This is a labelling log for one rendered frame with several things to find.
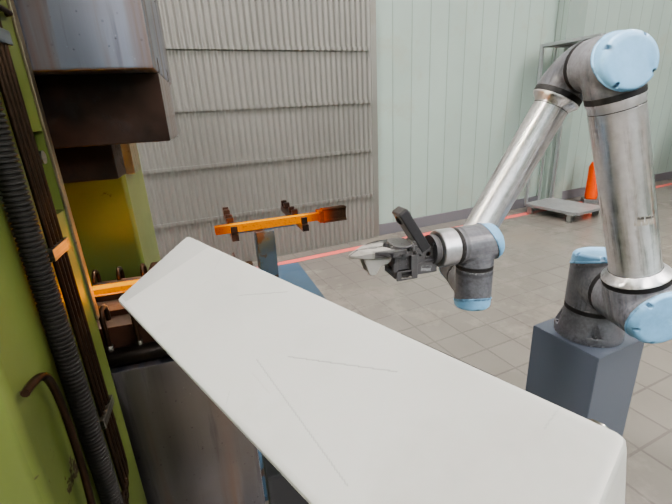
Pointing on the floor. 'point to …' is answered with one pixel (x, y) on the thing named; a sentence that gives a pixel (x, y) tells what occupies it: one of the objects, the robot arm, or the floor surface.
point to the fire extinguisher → (591, 187)
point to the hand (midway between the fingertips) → (354, 252)
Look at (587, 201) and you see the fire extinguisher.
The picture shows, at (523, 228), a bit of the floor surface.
